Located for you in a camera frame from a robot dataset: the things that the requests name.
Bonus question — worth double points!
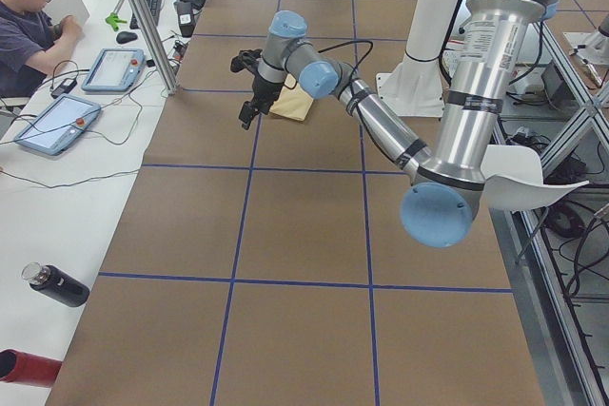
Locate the black keyboard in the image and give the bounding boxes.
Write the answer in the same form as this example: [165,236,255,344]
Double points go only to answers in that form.
[128,0,165,30]

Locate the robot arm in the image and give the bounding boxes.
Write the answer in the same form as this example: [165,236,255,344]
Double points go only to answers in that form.
[230,0,570,248]

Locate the black computer mouse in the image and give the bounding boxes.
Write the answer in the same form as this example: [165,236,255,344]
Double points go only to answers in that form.
[115,31,138,45]

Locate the seated person dark shirt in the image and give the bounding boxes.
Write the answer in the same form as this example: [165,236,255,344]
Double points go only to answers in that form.
[1,0,83,98]

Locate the red cylinder bottle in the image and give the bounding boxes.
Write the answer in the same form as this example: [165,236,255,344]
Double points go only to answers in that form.
[1,349,63,388]

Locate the black bottle steel cap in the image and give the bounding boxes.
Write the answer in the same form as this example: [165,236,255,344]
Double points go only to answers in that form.
[21,262,90,308]

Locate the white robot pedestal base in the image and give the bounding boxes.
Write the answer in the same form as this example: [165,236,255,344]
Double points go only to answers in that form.
[377,0,460,118]

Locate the green plastic object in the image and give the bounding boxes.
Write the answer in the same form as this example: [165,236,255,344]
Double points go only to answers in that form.
[105,12,128,32]

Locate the cream long-sleeve printed shirt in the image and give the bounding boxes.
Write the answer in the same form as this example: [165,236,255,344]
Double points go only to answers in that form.
[269,75,314,122]

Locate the far teach pendant tablet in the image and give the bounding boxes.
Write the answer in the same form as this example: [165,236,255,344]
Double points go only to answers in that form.
[81,48,146,93]

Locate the white plastic chair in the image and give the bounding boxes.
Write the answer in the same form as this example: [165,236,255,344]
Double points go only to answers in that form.
[481,145,589,211]

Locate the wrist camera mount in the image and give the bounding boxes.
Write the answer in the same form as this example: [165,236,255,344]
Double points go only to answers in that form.
[230,48,263,75]

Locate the near teach pendant tablet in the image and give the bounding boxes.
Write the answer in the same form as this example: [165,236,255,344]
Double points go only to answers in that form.
[13,94,102,156]

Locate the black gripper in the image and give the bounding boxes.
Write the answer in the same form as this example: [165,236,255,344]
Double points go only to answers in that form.
[239,74,284,129]

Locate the teach pendant tablet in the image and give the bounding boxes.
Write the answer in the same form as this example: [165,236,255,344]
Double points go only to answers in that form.
[81,48,146,93]
[13,94,102,156]

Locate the aluminium frame post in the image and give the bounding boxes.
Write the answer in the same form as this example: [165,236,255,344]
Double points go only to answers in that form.
[128,0,178,95]

